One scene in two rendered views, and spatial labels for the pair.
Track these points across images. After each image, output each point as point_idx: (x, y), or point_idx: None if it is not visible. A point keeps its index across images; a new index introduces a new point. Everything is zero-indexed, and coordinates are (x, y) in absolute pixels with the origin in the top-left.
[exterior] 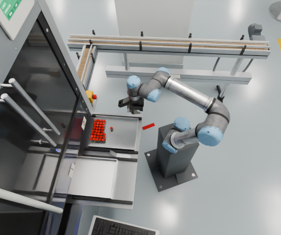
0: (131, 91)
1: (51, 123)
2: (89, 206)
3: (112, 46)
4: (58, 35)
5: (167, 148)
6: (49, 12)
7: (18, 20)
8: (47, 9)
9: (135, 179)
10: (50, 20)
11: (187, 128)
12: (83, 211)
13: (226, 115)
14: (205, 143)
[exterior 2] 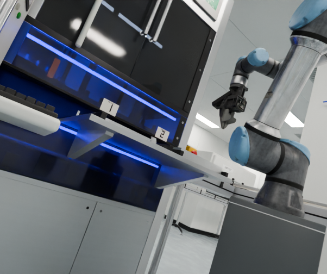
0: (237, 65)
1: (161, 23)
2: (24, 219)
3: (252, 192)
4: (213, 57)
5: (233, 144)
6: (219, 42)
7: (203, 3)
8: (219, 39)
9: (142, 140)
10: (216, 43)
11: (297, 143)
12: (25, 185)
13: None
14: (299, 19)
